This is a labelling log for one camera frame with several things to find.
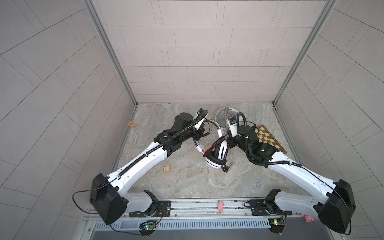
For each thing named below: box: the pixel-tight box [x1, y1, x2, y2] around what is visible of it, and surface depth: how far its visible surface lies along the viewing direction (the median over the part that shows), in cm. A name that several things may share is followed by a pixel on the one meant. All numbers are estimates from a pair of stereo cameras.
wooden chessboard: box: [255, 124, 288, 155], surface depth 96 cm
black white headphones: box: [193, 119, 230, 173], surface depth 65 cm
